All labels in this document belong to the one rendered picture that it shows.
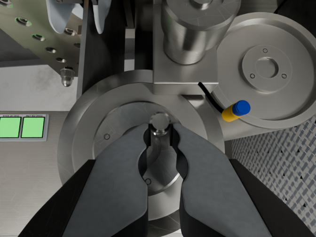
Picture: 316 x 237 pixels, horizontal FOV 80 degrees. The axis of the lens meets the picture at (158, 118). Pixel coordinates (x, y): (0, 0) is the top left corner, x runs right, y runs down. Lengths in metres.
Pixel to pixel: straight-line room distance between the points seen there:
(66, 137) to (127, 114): 0.06
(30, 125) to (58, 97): 2.14
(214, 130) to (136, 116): 0.07
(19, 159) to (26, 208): 0.12
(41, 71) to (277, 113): 2.90
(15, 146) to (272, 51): 0.58
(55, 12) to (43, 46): 0.28
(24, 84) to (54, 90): 0.45
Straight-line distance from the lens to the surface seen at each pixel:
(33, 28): 0.44
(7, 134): 0.62
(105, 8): 0.23
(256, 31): 0.24
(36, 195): 0.58
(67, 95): 2.66
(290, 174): 0.29
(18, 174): 0.60
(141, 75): 0.18
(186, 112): 0.17
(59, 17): 0.22
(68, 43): 0.46
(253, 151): 0.36
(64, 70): 0.57
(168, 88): 0.15
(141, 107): 0.15
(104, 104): 0.17
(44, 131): 0.57
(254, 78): 0.20
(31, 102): 2.92
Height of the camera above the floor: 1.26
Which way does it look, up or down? 11 degrees down
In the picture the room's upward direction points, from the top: 180 degrees clockwise
